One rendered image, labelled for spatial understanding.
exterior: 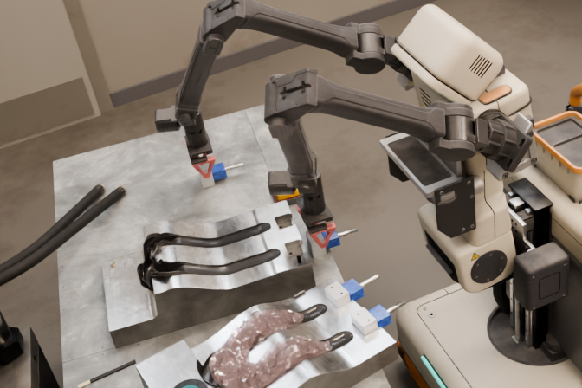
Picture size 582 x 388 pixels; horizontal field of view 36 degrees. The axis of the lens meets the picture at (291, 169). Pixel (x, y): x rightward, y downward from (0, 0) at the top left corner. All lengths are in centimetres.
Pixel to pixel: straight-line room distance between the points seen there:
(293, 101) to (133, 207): 102
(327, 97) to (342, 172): 219
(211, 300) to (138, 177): 69
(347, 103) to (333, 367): 57
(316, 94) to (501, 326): 132
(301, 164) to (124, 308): 57
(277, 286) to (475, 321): 83
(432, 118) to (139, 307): 85
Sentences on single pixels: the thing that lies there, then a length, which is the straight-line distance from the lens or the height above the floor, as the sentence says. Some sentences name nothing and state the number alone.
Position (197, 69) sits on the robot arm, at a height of 126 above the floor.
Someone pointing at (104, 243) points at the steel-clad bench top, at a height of 80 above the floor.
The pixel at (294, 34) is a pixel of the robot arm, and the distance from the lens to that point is 212.
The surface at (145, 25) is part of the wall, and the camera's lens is 458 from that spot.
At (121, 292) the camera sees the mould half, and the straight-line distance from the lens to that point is 226.
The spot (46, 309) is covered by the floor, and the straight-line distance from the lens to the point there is 365.
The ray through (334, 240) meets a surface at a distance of 228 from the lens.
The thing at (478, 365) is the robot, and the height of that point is 28.
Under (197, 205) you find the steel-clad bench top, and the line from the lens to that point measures 255.
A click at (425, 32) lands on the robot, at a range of 202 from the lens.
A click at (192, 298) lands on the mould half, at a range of 214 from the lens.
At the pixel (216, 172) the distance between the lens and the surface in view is 258.
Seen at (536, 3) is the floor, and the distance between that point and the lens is 505.
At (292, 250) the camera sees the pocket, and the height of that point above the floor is 86.
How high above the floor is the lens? 233
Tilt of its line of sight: 36 degrees down
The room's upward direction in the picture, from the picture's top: 11 degrees counter-clockwise
